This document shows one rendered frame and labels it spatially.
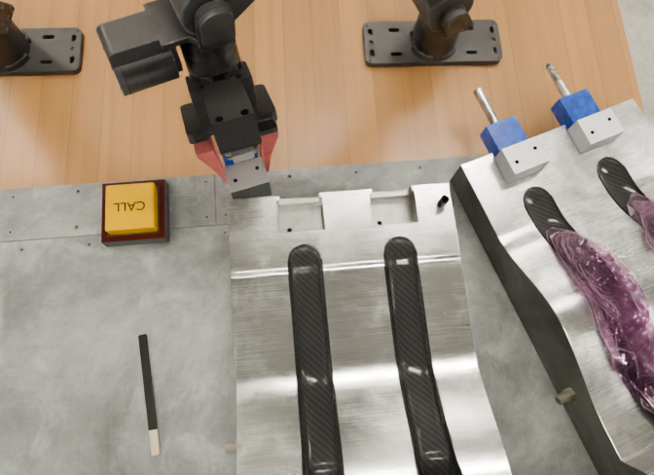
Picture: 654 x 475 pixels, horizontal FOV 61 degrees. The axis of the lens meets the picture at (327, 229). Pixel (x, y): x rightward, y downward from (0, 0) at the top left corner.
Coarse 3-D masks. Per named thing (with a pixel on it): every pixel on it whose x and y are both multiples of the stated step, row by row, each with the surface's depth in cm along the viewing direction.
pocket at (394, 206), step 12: (384, 192) 66; (396, 192) 66; (408, 192) 66; (372, 204) 67; (384, 204) 67; (396, 204) 67; (408, 204) 67; (372, 216) 66; (384, 216) 66; (396, 216) 66; (408, 216) 66
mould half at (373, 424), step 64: (448, 192) 65; (256, 256) 61; (320, 256) 62; (448, 256) 62; (256, 320) 60; (384, 320) 61; (448, 320) 61; (256, 384) 58; (384, 384) 58; (448, 384) 58; (256, 448) 54; (384, 448) 54
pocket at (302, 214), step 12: (276, 204) 64; (288, 204) 65; (300, 204) 66; (312, 204) 66; (288, 216) 66; (300, 216) 66; (312, 216) 66; (288, 228) 65; (300, 228) 65; (312, 228) 65; (324, 228) 64
